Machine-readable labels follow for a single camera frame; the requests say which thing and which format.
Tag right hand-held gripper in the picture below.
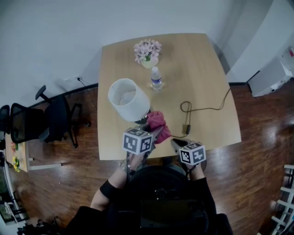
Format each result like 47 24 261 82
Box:
170 138 206 166

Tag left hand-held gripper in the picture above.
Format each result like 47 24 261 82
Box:
122 123 164 159

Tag pink cleaning cloth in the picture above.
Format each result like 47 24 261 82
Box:
147 111 172 145

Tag white table lamp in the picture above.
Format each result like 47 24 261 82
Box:
107 78 152 126

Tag person's left forearm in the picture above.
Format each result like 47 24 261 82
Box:
90 153 145 209

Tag person's right forearm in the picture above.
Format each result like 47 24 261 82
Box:
188 164 218 216

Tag metal wrist watch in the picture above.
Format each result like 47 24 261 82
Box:
119 159 136 175

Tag clear plastic water bottle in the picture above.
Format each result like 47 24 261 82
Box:
150 66 163 90

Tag person's black-clothed torso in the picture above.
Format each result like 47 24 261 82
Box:
66 158 232 235

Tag black office chair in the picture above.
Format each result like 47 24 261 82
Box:
0 104 12 138
10 84 91 149

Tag white water dispenser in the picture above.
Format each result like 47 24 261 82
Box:
247 47 294 97

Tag white low table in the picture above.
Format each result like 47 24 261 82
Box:
271 164 294 235

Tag white-legged wooden table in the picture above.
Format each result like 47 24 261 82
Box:
4 133 62 173

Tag yellow potted flowers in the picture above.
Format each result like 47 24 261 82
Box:
11 156 22 172

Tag black lamp power cord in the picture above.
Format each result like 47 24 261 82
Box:
171 87 232 138

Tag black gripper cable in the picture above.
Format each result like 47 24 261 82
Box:
125 151 136 182

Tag black wall plug cable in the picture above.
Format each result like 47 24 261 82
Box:
77 77 99 111

